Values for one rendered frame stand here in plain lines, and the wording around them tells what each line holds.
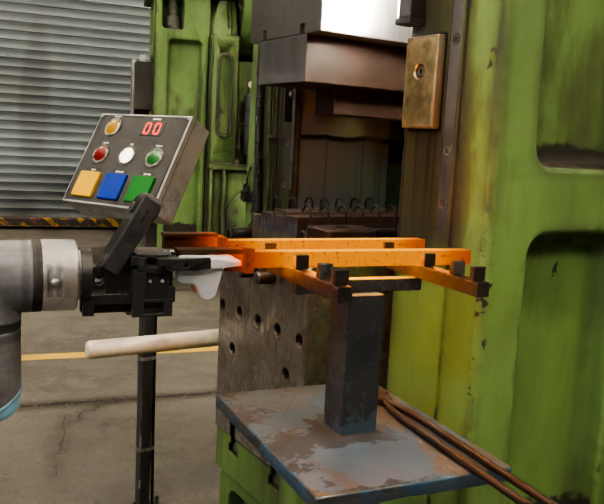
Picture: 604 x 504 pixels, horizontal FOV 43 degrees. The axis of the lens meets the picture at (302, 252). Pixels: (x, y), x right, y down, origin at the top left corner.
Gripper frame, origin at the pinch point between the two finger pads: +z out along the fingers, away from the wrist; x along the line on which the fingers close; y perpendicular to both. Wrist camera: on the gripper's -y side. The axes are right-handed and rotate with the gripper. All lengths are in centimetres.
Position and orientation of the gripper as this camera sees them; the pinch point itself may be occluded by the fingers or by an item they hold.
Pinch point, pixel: (229, 257)
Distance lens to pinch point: 104.9
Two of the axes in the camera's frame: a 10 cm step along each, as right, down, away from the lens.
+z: 9.2, -0.1, 3.9
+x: 3.9, 1.5, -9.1
